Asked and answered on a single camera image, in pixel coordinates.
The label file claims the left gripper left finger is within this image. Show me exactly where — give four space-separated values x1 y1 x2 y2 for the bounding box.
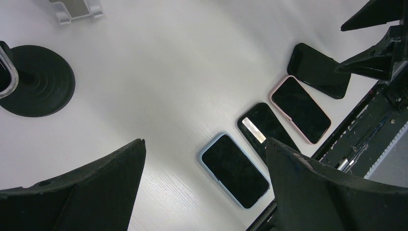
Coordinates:
0 139 146 231

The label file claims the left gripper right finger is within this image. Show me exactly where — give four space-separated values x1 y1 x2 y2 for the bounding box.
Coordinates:
266 138 408 231

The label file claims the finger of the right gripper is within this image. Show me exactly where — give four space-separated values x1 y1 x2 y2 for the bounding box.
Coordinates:
341 0 407 31
335 25 408 81

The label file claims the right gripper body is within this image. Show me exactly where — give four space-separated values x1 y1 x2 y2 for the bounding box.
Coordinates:
384 64 408 112

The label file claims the black phone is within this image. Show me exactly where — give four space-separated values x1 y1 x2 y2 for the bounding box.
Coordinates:
237 103 299 164
287 43 351 100

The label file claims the black pole stand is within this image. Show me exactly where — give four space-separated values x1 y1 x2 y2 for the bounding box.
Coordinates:
0 45 76 117

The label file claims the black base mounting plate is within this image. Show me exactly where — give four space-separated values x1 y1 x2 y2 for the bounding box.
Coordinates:
249 84 408 231

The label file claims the white slotted cable duct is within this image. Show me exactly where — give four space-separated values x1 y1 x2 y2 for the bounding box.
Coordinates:
363 122 408 180

